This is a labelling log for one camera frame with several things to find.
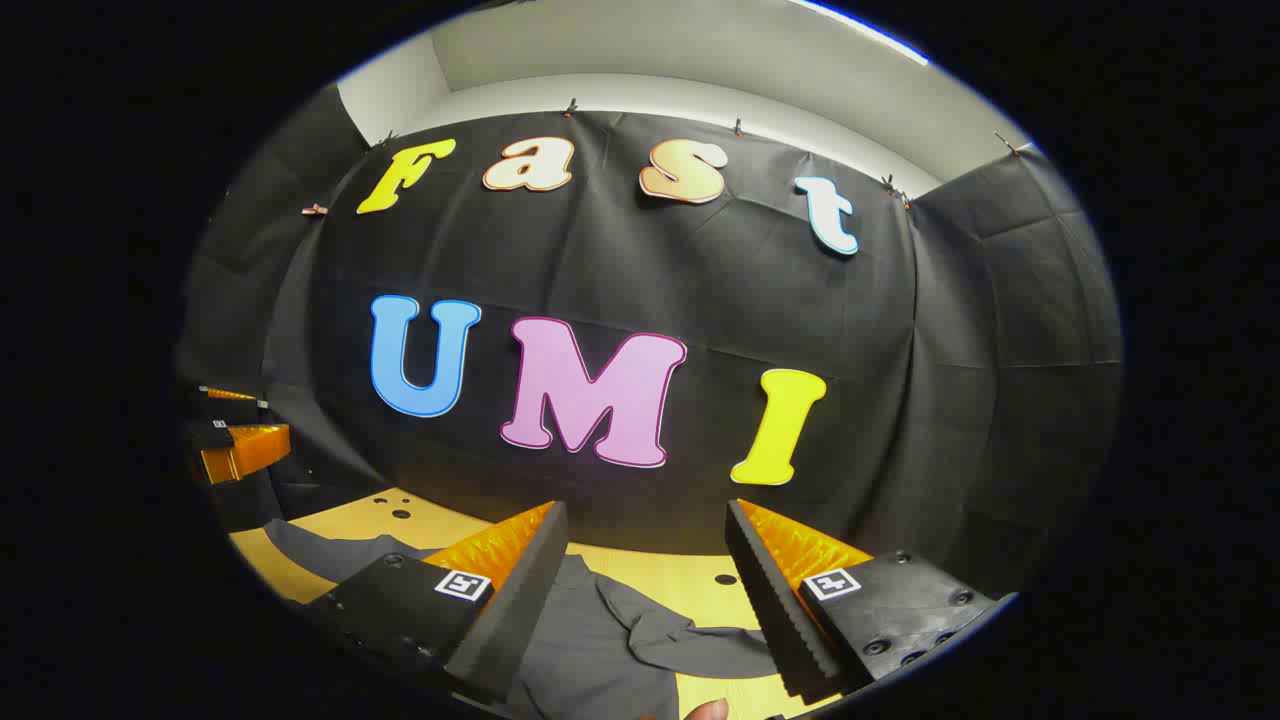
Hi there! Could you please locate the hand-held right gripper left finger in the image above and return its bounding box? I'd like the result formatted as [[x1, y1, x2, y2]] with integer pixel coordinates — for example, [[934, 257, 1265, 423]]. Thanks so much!
[[305, 500, 571, 706]]

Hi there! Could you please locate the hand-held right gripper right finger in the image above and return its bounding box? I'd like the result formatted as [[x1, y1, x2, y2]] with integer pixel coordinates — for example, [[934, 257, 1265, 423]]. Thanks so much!
[[724, 498, 1001, 701]]

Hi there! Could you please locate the grey collared shirt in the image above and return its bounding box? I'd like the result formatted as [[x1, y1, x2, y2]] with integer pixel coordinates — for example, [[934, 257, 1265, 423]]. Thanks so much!
[[262, 518, 791, 720]]

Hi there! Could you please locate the black backdrop cloth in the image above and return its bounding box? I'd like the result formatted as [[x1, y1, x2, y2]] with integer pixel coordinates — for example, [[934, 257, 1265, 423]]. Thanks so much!
[[175, 85, 1126, 601]]

